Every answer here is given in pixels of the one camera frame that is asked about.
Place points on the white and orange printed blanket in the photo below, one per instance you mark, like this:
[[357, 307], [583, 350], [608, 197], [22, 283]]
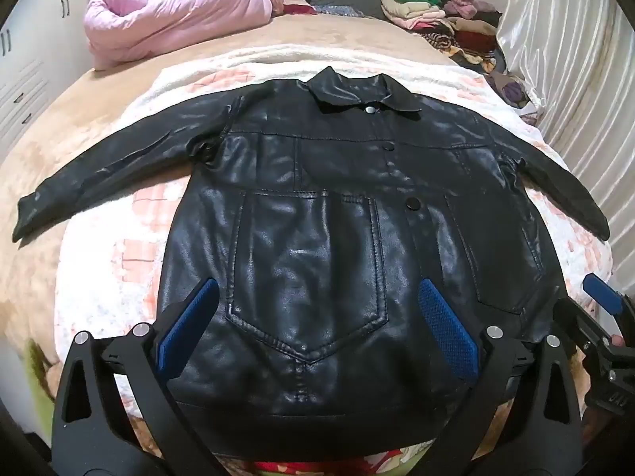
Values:
[[109, 277]]

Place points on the black leather jacket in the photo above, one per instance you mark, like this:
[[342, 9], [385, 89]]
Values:
[[307, 258]]

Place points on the person's right hand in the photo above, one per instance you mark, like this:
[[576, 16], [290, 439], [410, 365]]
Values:
[[618, 340]]

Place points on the pink quilt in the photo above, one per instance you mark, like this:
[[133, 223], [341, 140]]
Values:
[[163, 15]]

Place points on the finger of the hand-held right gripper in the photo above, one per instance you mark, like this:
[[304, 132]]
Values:
[[575, 322], [598, 288]]

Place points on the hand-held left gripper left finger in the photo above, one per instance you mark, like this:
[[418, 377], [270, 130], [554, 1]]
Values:
[[188, 318]]

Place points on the blue floral cloth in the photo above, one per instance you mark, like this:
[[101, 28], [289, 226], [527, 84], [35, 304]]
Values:
[[337, 10]]

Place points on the white satin curtain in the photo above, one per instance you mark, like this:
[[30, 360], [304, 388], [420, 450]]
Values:
[[570, 59]]

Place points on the white wardrobe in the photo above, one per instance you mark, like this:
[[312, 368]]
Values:
[[30, 59]]

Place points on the red pillow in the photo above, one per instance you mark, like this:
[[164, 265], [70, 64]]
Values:
[[297, 9]]

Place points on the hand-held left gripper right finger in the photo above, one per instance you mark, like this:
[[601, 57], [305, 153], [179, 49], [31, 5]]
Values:
[[446, 328]]

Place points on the pile of folded clothes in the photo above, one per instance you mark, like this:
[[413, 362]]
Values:
[[436, 15]]

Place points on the bed with tan sheet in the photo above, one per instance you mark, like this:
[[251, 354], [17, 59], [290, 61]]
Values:
[[59, 124]]

